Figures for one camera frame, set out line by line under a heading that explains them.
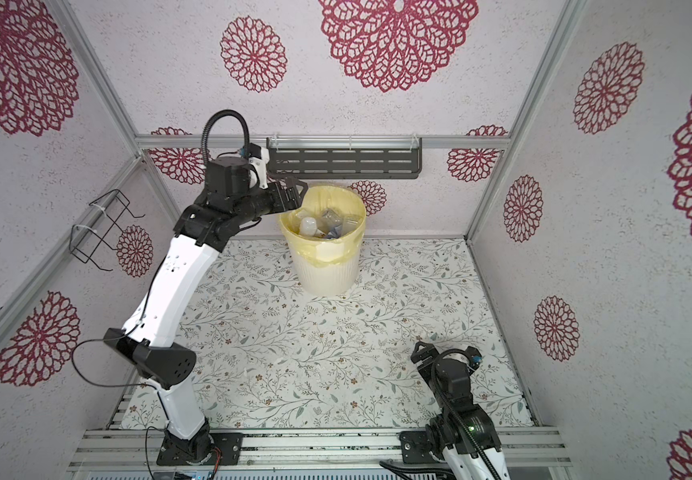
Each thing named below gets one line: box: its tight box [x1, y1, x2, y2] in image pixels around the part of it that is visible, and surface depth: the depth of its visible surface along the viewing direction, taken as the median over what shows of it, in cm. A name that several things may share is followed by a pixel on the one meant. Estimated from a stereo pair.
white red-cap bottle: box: [300, 216, 325, 238], surface depth 91 cm
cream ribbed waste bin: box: [279, 215, 366, 297], surface depth 86 cm
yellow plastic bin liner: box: [278, 185, 367, 266], surface depth 87 cm
